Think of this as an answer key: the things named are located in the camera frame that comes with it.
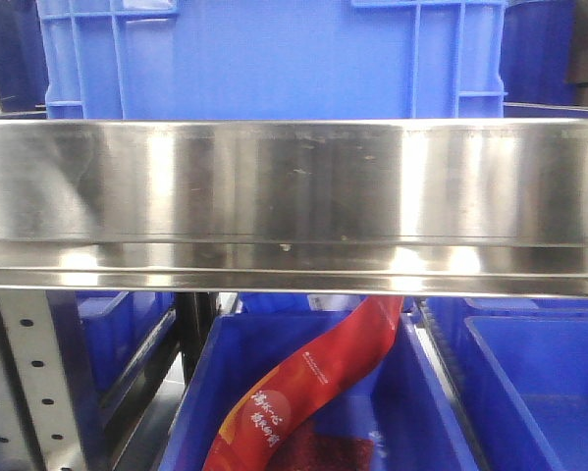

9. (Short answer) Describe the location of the stainless steel shelf rail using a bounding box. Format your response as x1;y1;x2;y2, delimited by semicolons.
0;119;588;297

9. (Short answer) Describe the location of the perforated grey metal upright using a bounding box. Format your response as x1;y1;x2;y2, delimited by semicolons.
0;290;90;470

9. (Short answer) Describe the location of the lower blue bin right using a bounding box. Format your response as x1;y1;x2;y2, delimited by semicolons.
462;316;588;470

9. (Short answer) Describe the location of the large blue target bin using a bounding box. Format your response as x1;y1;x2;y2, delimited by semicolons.
37;1;506;120

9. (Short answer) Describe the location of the red printed bag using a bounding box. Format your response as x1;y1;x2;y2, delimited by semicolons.
202;295;403;470

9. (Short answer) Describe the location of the lower blue bin centre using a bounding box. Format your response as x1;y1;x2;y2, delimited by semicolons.
159;313;477;470

